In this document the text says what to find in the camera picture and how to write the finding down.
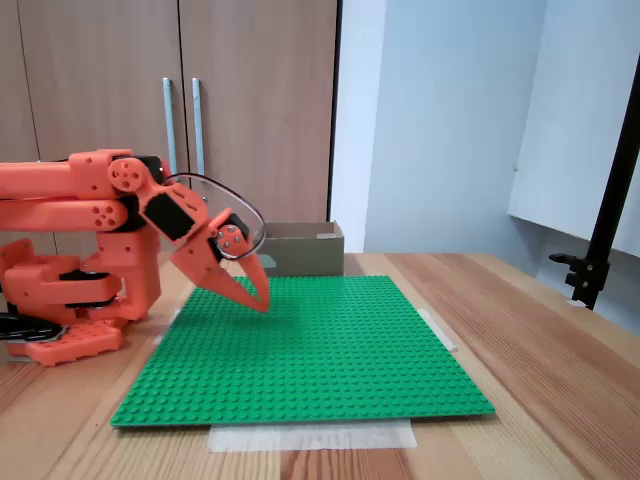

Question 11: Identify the open cardboard box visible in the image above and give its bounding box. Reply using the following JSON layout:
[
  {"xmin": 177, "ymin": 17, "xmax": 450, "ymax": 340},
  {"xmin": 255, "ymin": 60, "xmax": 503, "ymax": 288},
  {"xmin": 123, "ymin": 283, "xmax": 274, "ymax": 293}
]
[{"xmin": 257, "ymin": 221, "xmax": 346, "ymax": 278}]

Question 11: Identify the green lego baseplate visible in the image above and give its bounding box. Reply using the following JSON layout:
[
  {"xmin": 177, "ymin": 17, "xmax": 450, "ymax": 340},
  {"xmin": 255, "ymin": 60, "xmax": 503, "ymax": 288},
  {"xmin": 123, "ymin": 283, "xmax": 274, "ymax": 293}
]
[{"xmin": 109, "ymin": 274, "xmax": 497, "ymax": 430}]

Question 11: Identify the translucent masking tape strip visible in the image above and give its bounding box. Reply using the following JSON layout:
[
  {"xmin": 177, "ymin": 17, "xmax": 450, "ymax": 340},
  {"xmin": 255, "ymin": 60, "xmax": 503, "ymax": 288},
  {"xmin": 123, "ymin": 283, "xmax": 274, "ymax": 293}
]
[
  {"xmin": 207, "ymin": 418, "xmax": 419, "ymax": 453},
  {"xmin": 152, "ymin": 308, "xmax": 182, "ymax": 347},
  {"xmin": 417, "ymin": 308, "xmax": 459, "ymax": 353}
]

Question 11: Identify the brown wooden cabinet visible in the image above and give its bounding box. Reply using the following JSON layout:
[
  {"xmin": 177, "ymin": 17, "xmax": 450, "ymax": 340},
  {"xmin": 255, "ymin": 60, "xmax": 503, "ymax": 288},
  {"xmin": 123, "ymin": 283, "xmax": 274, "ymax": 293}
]
[{"xmin": 0, "ymin": 0, "xmax": 342, "ymax": 254}]

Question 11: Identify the white panel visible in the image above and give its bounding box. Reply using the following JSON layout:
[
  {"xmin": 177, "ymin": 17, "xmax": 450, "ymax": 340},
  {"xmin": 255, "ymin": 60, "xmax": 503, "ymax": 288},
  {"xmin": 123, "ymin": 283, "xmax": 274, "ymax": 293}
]
[{"xmin": 507, "ymin": 0, "xmax": 640, "ymax": 259}]

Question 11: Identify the black clamp stand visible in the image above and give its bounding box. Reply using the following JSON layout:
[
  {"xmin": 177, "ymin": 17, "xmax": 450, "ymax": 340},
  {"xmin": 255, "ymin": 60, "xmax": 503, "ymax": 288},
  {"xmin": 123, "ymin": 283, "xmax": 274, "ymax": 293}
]
[{"xmin": 548, "ymin": 87, "xmax": 640, "ymax": 311}]

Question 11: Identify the black gripper servo cable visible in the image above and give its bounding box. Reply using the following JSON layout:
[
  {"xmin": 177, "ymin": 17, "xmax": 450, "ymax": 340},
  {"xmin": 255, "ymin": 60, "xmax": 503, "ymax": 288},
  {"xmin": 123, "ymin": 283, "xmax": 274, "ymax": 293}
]
[{"xmin": 163, "ymin": 172, "xmax": 266, "ymax": 261}]

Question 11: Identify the silver cabinet door handle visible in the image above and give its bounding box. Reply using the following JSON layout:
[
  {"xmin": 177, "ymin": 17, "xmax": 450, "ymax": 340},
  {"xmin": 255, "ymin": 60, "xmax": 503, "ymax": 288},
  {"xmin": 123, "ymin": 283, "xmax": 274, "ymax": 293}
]
[
  {"xmin": 162, "ymin": 77, "xmax": 179, "ymax": 162},
  {"xmin": 192, "ymin": 77, "xmax": 208, "ymax": 182}
]

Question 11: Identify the black power cable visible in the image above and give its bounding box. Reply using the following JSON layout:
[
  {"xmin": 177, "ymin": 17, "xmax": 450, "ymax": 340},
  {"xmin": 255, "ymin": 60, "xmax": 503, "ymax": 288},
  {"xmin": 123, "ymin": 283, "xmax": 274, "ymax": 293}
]
[{"xmin": 0, "ymin": 312, "xmax": 67, "ymax": 344}]

